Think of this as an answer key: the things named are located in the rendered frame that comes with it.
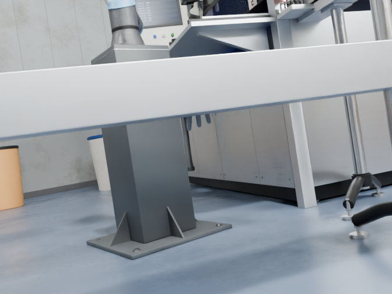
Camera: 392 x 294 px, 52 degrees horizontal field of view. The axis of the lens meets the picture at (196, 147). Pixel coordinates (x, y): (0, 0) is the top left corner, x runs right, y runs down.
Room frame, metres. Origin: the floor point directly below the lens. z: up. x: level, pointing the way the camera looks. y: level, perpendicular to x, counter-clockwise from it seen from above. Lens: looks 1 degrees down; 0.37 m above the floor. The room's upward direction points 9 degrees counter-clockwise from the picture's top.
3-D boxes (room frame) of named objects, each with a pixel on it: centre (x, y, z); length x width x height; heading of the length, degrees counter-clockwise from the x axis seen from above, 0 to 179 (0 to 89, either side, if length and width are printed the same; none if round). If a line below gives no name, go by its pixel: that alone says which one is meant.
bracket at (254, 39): (1.88, -0.25, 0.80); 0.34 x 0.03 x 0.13; 108
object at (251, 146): (2.96, -0.61, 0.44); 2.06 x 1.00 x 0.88; 18
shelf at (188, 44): (2.12, -0.18, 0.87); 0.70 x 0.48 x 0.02; 18
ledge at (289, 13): (1.78, -0.53, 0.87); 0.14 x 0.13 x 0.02; 108
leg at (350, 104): (1.69, -0.67, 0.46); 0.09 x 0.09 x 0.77; 18
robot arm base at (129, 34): (1.72, 0.22, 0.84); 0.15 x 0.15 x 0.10
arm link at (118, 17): (1.72, 0.22, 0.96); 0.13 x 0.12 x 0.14; 178
